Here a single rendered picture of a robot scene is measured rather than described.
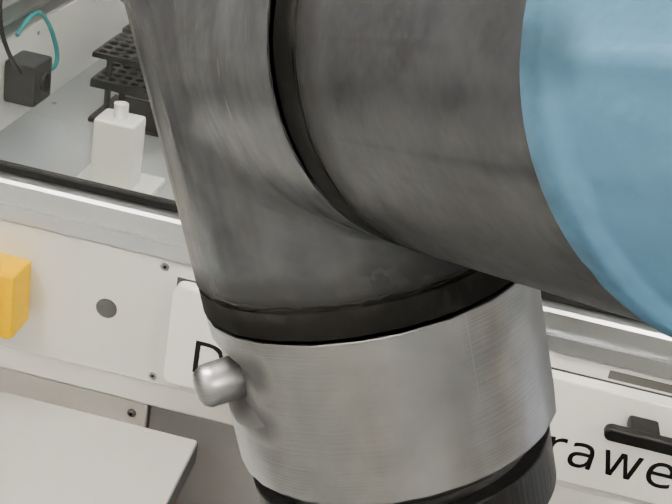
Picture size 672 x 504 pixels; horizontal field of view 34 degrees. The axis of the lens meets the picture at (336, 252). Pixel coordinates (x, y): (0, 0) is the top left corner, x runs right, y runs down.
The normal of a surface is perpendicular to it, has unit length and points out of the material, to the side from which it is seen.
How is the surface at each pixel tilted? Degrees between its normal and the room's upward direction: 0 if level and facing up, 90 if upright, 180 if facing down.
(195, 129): 107
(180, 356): 90
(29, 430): 0
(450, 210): 121
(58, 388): 90
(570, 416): 90
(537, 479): 68
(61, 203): 90
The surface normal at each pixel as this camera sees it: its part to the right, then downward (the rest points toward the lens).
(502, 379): 0.62, 0.15
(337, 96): -0.84, 0.27
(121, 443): 0.17, -0.88
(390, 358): 0.04, 0.32
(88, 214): -0.18, 0.42
